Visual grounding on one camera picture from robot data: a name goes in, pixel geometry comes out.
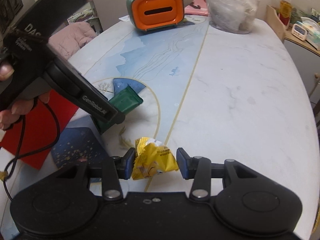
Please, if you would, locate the yellow snack packet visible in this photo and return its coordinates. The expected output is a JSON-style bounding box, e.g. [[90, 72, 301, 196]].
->
[[132, 137, 179, 180]]

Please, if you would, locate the green snack packet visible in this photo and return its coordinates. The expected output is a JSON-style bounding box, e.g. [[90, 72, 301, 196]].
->
[[92, 85, 143, 134]]

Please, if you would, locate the person's left hand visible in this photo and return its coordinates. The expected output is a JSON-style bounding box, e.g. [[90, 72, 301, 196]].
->
[[0, 62, 51, 131]]

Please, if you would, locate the pink padded jacket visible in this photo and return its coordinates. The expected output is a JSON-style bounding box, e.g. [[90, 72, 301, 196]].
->
[[48, 22, 97, 60]]

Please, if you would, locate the red white cardboard box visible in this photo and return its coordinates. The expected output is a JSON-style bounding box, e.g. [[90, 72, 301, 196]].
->
[[1, 90, 79, 154]]

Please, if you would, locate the white paper sheet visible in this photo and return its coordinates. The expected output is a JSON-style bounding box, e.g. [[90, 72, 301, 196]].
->
[[119, 15, 130, 22]]

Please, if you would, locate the green orange tissue box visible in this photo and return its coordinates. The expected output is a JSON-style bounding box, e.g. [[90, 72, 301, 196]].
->
[[126, 0, 184, 32]]

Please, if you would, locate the clear plastic bag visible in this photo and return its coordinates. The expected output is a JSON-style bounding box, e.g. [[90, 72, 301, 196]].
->
[[206, 0, 259, 34]]

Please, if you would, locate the pink folder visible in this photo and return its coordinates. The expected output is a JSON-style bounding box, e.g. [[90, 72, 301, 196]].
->
[[184, 0, 209, 16]]

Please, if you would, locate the white digital timer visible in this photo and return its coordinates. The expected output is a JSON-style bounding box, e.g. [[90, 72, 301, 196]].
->
[[291, 23, 308, 41]]

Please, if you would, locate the bottle with orange label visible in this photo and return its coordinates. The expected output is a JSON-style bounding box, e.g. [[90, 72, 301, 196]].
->
[[278, 0, 292, 28]]

